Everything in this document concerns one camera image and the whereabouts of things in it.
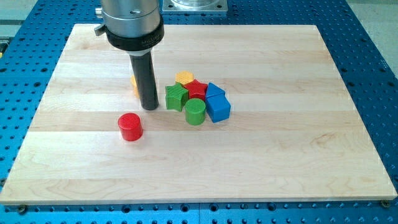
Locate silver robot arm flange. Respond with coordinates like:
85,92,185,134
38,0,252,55
95,0,164,56

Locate red star block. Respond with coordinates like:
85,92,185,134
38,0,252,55
183,79,208,101

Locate blue triangle block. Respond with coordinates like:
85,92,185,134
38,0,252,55
205,82,225,100

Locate green star block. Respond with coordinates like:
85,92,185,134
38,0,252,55
165,83,188,112

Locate green cylinder block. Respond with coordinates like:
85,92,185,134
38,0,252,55
185,98,206,126

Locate blue cube block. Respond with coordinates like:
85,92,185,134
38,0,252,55
205,95,231,123

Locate yellow hexagon block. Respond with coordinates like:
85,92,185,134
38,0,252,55
175,70,194,85

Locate light wooden board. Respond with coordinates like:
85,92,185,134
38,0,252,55
1,24,397,205

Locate red cylinder block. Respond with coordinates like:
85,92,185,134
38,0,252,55
118,113,143,141

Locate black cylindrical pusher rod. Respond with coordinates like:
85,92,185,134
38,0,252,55
130,52,159,111

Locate yellow block behind rod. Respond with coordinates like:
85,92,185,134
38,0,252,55
130,75,139,98

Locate blue perforated metal table plate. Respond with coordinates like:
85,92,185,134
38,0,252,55
1,0,397,223

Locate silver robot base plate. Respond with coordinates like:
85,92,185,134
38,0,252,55
162,0,228,13

